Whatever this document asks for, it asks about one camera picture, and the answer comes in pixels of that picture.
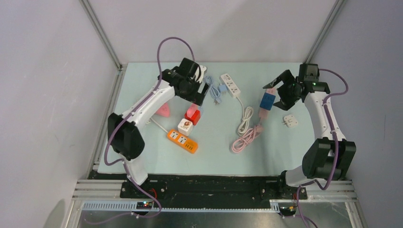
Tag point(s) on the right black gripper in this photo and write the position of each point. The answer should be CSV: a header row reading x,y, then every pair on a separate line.
x,y
287,76

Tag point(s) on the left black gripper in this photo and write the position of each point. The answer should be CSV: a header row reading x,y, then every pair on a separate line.
x,y
196,97

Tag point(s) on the blue cube socket adapter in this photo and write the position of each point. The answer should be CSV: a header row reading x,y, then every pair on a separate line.
x,y
267,101

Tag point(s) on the red cube socket adapter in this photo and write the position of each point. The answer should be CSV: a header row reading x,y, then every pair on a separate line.
x,y
193,117

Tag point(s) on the pink power strip with cable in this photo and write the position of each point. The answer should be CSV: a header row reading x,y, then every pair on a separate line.
x,y
253,132

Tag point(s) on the white cube socket adapter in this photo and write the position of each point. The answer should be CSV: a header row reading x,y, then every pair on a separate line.
x,y
185,127

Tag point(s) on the pink square plug adapter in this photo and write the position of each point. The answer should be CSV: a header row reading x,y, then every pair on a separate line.
x,y
191,110

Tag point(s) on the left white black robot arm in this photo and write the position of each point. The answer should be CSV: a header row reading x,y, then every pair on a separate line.
x,y
124,137

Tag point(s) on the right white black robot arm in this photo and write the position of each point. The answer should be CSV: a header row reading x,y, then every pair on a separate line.
x,y
331,154

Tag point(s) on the white square plug adapter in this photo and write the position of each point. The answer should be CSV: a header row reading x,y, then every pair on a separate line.
x,y
290,121

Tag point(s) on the pink triangular power strip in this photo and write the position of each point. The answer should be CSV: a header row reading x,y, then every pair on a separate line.
x,y
164,110

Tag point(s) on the orange power strip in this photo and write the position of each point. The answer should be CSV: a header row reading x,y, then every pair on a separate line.
x,y
182,141

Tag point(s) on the white power strip with cable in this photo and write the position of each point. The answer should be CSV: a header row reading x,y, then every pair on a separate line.
x,y
247,112

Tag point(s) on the aluminium frame rail front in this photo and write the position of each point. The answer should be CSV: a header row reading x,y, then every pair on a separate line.
x,y
338,191

